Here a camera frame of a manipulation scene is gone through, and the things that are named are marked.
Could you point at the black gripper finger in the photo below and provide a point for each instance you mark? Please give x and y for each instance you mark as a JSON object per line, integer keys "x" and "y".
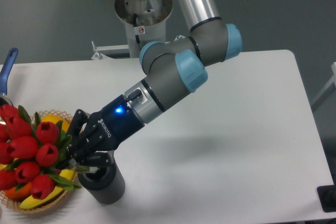
{"x": 74, "y": 151}
{"x": 91, "y": 163}

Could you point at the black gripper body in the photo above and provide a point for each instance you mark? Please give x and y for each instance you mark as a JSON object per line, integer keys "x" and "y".
{"x": 106, "y": 129}

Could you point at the red tulip bouquet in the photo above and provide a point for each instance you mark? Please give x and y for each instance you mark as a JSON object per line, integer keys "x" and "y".
{"x": 32, "y": 151}

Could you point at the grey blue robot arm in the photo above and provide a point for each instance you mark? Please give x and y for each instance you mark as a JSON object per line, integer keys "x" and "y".
{"x": 173, "y": 70}

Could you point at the dark grey ribbed vase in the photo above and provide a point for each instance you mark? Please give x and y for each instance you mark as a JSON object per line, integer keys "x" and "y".
{"x": 106, "y": 185}

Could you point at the yellow lemon squash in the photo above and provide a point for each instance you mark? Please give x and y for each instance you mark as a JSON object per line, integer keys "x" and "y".
{"x": 55, "y": 118}

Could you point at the yellow banana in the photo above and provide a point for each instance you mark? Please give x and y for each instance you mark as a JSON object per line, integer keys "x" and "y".
{"x": 31, "y": 203}

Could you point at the yellow bell pepper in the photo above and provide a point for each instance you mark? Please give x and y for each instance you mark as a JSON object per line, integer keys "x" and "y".
{"x": 2, "y": 166}

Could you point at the orange fruit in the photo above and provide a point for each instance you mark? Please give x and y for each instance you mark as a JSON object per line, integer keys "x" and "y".
{"x": 19, "y": 195}

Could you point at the woven wicker basket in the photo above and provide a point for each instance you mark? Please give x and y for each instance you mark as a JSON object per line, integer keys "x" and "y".
{"x": 14, "y": 204}

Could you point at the black device at edge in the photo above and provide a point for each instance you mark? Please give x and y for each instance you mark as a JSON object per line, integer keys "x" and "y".
{"x": 327, "y": 197}

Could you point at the blue handled saucepan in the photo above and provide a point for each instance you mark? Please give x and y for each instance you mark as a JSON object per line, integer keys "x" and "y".
{"x": 5, "y": 72}

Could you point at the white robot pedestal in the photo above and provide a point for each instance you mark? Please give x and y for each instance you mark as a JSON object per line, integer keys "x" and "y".
{"x": 144, "y": 21}

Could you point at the white frame at right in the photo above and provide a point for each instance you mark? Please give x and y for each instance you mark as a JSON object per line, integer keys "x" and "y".
{"x": 324, "y": 92}

